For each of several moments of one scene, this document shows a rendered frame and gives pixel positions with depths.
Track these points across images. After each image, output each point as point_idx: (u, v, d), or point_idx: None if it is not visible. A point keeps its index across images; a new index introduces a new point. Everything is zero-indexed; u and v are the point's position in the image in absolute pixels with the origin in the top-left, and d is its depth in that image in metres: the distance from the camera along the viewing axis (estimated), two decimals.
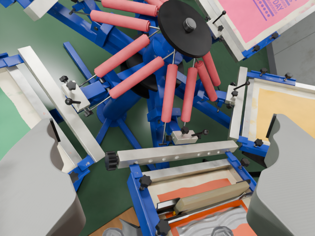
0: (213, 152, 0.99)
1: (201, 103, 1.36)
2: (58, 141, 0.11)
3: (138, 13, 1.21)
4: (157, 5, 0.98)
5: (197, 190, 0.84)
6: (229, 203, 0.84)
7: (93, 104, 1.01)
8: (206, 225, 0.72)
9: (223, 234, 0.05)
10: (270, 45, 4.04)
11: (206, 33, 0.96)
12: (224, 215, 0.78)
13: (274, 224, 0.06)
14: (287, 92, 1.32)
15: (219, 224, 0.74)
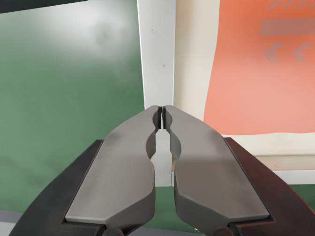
0: None
1: None
2: (159, 129, 0.12)
3: None
4: None
5: None
6: None
7: None
8: None
9: (223, 234, 0.05)
10: None
11: None
12: None
13: (201, 210, 0.06)
14: None
15: None
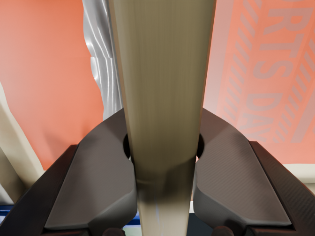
0: None
1: None
2: None
3: None
4: None
5: (7, 63, 0.24)
6: None
7: None
8: (119, 99, 0.27)
9: (223, 234, 0.05)
10: None
11: None
12: (95, 10, 0.21)
13: (218, 210, 0.06)
14: None
15: None
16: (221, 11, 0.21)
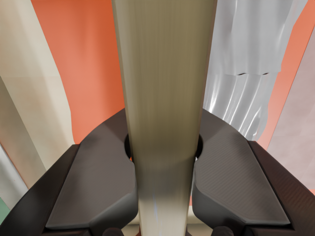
0: None
1: None
2: None
3: None
4: None
5: (83, 80, 0.18)
6: None
7: None
8: None
9: (223, 234, 0.05)
10: None
11: None
12: (235, 8, 0.14)
13: (217, 210, 0.06)
14: None
15: (251, 69, 0.17)
16: None
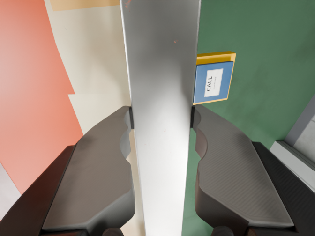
0: None
1: None
2: (131, 128, 0.12)
3: None
4: None
5: None
6: None
7: None
8: None
9: (223, 234, 0.05)
10: None
11: None
12: None
13: (221, 210, 0.06)
14: None
15: None
16: None
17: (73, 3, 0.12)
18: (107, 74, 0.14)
